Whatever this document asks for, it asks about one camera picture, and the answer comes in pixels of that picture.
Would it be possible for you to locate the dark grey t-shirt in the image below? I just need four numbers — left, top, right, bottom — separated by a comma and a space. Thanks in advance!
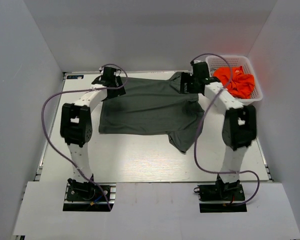
98, 72, 205, 153

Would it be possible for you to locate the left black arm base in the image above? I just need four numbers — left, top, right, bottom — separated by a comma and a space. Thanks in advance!
62, 184, 111, 212

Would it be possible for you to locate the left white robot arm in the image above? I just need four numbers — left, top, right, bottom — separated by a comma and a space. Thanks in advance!
60, 63, 126, 200

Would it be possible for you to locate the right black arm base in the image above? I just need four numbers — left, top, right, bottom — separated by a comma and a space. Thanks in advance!
193, 184, 247, 213

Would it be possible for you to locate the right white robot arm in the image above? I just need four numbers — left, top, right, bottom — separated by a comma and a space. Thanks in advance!
180, 60, 257, 200

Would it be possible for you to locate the white perforated plastic basket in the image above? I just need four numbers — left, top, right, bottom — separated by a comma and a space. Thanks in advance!
205, 55, 263, 105

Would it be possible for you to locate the blue label sticker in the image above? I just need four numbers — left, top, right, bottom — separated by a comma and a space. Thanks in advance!
66, 75, 84, 80

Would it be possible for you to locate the orange t-shirt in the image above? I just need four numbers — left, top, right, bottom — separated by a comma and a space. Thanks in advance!
213, 66, 255, 99

